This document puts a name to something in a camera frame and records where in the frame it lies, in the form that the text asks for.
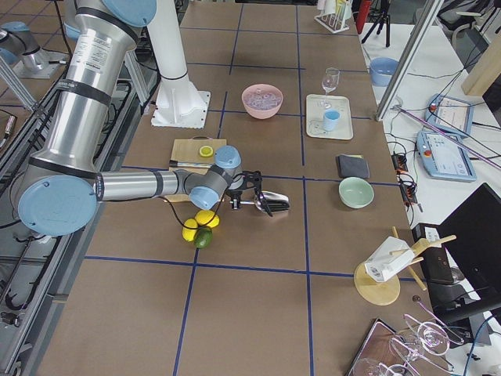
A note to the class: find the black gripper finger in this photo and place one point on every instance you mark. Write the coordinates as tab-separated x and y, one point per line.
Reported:
264	206
257	192

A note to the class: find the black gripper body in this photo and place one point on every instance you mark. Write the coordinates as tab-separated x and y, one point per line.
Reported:
264	204

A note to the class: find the metal ice scoop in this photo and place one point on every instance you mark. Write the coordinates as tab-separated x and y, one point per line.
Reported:
277	202

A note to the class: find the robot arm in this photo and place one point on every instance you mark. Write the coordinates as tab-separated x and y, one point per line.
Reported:
17	41
61	188

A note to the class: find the clear ice cubes pile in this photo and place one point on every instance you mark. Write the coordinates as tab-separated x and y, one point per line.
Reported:
262	100

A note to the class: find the blue plastic cup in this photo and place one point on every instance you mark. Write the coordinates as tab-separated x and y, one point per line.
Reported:
330	120

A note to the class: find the lemon half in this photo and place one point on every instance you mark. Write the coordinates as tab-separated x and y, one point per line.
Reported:
206	151

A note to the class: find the wooden cutting board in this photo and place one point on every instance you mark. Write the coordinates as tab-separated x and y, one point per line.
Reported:
188	151

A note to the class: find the whole yellow lemon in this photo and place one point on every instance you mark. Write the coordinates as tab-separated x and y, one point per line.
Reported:
207	218

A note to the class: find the pink bowl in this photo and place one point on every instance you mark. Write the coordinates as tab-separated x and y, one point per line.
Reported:
261	114

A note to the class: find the green lime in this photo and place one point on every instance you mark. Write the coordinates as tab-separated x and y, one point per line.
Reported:
203	237

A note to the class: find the steel cylinder rod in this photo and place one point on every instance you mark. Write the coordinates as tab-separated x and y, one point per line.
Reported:
181	164

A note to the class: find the green bowl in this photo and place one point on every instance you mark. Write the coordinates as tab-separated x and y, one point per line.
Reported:
356	192

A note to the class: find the cream bear tray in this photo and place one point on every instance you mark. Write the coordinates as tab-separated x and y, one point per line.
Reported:
314	117

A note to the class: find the clear wine glass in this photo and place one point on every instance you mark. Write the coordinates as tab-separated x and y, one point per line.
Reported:
330	81

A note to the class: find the wooden paper towel stand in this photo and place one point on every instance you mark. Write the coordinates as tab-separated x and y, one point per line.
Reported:
376	279

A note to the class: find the blue bowl with fork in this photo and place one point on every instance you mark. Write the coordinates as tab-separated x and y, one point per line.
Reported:
381	70

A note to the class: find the blue teach pendant near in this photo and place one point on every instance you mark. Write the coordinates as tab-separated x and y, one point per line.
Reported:
443	157

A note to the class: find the blue teach pendant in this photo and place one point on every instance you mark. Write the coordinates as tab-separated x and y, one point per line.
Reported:
443	157
450	114

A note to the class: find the wine glasses rack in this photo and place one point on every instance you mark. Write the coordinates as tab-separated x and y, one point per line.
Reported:
417	349

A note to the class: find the blue teach pendant far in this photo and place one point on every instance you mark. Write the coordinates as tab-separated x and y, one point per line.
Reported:
450	114

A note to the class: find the black monitor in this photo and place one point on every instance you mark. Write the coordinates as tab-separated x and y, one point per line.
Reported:
476	251

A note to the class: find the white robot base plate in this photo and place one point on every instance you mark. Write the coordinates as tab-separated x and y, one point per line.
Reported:
179	111

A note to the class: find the white wire cup rack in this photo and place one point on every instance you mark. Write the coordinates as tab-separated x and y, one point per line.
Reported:
334	14

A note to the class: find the aluminium frame post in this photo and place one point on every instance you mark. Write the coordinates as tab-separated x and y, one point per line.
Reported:
431	9

